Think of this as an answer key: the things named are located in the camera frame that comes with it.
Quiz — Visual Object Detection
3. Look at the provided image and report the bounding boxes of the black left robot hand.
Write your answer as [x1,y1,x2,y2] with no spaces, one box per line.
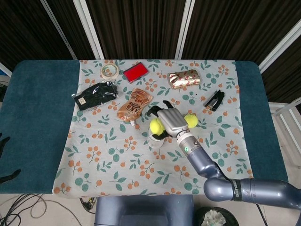
[0,133,22,185]

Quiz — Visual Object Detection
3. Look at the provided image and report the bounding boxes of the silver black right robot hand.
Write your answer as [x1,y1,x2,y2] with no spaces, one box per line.
[147,100,190,139]

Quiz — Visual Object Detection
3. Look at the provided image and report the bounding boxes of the yellow tennis ball black print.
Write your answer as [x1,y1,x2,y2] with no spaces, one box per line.
[150,118,165,135]

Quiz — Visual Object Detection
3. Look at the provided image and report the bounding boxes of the clear plastic cylinder container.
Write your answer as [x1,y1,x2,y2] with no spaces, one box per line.
[147,128,166,149]

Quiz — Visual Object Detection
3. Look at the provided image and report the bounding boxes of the orange spout pouch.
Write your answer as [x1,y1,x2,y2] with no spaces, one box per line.
[116,87,154,125]

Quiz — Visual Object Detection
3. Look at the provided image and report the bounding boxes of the gold foil snack package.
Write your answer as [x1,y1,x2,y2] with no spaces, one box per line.
[167,68,203,90]

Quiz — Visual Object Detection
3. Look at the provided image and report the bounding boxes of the black stapler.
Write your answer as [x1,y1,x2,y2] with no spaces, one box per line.
[203,90,225,111]

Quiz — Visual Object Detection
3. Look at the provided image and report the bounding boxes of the red ink pad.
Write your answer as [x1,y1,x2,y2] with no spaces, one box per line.
[122,66,150,83]

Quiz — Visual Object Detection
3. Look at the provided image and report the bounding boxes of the floral orange berry tablecloth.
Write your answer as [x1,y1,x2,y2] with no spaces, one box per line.
[53,58,254,196]

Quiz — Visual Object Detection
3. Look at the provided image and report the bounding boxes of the teal table cover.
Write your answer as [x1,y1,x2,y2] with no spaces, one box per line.
[0,60,289,195]

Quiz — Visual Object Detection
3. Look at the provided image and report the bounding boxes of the black gloves in plastic bag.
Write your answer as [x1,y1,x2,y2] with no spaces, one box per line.
[71,81,118,111]

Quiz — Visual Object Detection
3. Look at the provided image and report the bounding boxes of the roll of clear tape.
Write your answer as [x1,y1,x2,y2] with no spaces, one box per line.
[100,64,119,80]

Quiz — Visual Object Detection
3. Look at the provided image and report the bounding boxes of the blue-grey robot torso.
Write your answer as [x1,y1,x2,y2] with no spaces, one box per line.
[94,194,195,226]

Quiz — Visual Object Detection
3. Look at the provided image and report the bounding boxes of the black trash bin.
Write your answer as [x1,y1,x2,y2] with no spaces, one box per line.
[195,207,236,226]

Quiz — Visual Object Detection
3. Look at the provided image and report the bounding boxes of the white metal rack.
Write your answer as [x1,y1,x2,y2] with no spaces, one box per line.
[269,98,301,143]

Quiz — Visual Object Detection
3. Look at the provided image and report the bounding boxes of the black floor cables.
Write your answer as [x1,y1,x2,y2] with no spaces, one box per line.
[0,193,62,226]

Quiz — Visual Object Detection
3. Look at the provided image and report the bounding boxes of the white partition frame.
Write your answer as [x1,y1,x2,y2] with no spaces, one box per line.
[72,0,104,60]
[258,32,301,74]
[175,0,196,60]
[39,0,79,61]

